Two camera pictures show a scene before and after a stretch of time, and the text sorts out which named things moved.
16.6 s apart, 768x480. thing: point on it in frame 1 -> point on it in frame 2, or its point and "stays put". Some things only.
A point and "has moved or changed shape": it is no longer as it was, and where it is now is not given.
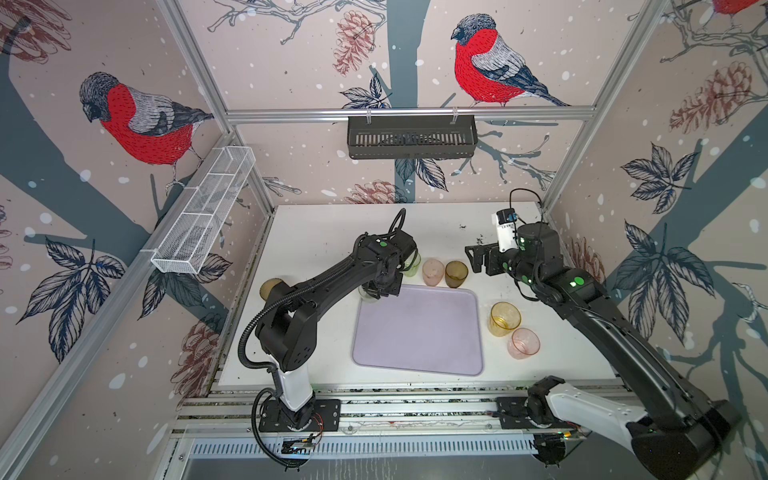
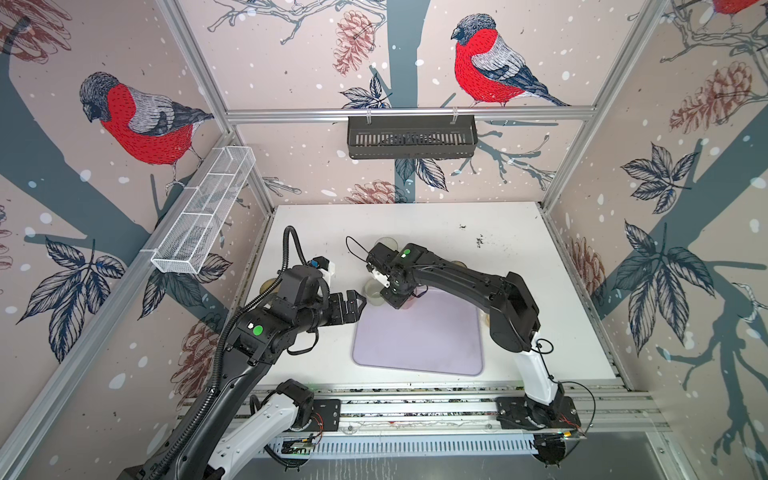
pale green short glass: (367, 296) stays put
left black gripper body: (385, 285) -> (334, 310)
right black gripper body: (501, 263) -> (395, 293)
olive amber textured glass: (267, 285) stays put
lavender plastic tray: (427, 329) stays put
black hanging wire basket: (412, 137) stays put
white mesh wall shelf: (187, 246) stays put
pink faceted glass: (523, 343) has moved or changed shape
